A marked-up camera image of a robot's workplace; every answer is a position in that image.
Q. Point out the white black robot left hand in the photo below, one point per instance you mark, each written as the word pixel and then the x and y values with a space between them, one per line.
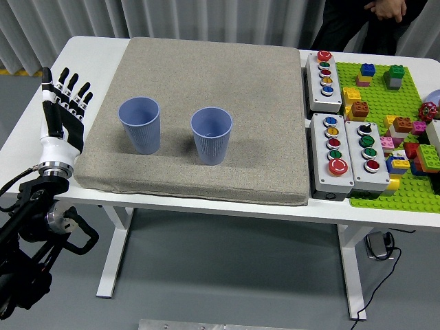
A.
pixel 58 149

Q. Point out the person's left hand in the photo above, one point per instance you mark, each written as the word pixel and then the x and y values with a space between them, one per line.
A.
pixel 392 8

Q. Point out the person's right hand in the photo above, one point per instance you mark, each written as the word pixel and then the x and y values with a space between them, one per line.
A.
pixel 370 4

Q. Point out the blue ribbed plastic cup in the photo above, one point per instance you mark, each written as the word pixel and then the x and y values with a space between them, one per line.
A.
pixel 141 137
pixel 211 148

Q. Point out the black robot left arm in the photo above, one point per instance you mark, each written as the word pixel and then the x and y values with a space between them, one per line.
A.
pixel 34 203

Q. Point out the green grey block stack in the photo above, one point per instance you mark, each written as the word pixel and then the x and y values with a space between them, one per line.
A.
pixel 395 77

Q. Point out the blue yellow pink block stack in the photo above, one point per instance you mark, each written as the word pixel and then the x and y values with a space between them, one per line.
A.
pixel 366 74

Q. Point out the yellow black floor tape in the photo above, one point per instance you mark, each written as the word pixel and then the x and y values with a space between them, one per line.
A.
pixel 20 72

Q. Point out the green building-block baseplate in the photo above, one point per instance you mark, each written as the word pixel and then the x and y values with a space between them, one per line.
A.
pixel 378 96

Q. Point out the yellow building block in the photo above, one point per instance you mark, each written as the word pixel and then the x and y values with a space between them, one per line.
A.
pixel 351 94
pixel 389 121

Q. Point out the white table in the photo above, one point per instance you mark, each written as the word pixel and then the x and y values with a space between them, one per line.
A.
pixel 93 62

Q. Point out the lilac bowl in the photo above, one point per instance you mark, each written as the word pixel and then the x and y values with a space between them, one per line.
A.
pixel 434 97

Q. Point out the grey five-button control box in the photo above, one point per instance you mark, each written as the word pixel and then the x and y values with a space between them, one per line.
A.
pixel 319 154
pixel 314 86

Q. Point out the brown building block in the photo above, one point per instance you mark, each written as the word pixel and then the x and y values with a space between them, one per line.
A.
pixel 360 110
pixel 403 124

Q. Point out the red valve handwheel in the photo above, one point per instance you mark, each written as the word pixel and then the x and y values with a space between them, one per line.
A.
pixel 427 111

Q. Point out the pink building block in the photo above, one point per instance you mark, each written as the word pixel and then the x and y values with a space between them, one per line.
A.
pixel 418 128
pixel 386 142

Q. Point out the white building block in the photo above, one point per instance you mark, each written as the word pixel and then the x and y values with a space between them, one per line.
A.
pixel 398 134

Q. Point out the white box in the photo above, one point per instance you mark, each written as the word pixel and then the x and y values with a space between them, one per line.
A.
pixel 434 135

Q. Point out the grey curtain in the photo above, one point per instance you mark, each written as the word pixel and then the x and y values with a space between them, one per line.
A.
pixel 103 17

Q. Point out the red building block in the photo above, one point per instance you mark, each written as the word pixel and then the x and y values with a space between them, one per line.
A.
pixel 410 150

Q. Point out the green building block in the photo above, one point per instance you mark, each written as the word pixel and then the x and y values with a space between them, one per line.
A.
pixel 428 157

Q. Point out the grey-brown cushion mat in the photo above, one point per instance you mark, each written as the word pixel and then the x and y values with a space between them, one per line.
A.
pixel 240 120

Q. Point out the grey power adapter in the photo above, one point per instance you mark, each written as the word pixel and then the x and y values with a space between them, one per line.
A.
pixel 376 245

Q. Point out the grey selector switch control box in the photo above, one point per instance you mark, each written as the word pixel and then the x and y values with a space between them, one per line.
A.
pixel 354 154

